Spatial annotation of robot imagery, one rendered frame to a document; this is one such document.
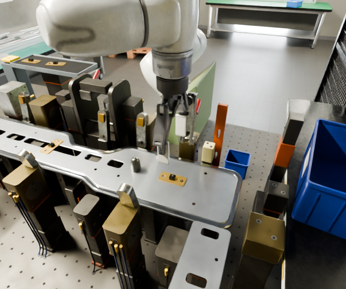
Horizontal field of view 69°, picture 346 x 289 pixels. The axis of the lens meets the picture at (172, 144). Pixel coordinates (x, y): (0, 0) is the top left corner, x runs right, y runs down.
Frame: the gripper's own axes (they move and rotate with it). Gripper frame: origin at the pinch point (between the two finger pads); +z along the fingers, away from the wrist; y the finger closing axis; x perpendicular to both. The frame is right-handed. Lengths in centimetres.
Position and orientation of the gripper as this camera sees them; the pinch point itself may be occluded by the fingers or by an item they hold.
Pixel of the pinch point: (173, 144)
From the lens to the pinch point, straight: 69.3
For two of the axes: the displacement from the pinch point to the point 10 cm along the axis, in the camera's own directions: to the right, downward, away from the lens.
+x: 9.4, 2.1, -2.8
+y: -3.5, 5.6, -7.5
